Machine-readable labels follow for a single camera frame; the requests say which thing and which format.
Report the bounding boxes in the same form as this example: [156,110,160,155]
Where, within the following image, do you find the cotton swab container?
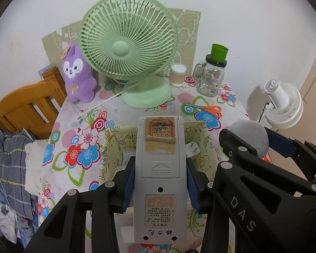
[169,64,187,87]

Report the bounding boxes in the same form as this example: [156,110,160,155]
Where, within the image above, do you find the grey remote control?
[134,115,187,244]

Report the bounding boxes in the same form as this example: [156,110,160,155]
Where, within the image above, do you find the floral tablecloth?
[33,75,253,253]

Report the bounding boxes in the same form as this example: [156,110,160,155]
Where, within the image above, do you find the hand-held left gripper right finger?
[186,159,243,253]

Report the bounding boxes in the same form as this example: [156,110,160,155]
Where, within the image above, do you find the orange handled scissors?
[186,104,223,118]

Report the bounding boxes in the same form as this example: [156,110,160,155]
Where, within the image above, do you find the white charger brick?
[186,142,201,159]

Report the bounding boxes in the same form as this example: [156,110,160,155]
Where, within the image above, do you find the white standing fan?
[258,78,304,130]

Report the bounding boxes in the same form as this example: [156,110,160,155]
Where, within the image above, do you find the glass jar mug green cap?
[193,44,229,97]

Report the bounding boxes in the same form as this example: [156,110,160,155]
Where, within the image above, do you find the blue paper sheet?
[37,65,53,75]

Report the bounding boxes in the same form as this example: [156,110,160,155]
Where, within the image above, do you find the grey plaid blanket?
[0,128,46,219]

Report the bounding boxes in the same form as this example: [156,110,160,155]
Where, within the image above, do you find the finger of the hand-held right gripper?
[265,126,316,186]
[212,128,316,253]

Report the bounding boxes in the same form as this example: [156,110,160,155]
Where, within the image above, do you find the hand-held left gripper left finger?
[22,155,137,253]

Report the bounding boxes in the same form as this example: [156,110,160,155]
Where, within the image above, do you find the grey ball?
[230,119,270,159]

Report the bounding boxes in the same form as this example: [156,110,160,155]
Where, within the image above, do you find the white printed cloth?
[0,201,40,245]

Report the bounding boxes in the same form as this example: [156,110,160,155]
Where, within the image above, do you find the yellow patterned cardboard box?
[99,121,219,217]

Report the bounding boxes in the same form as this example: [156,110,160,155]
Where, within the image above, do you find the green desk fan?
[78,0,179,108]

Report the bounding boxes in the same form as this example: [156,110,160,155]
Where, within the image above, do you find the black fan cable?
[258,101,270,123]

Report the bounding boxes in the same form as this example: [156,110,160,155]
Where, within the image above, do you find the purple plush toy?
[61,43,98,104]

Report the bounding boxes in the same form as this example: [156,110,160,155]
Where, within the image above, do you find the wooden bed headboard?
[0,66,68,140]

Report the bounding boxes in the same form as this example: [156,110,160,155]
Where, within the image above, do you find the white fan cable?
[78,83,141,123]

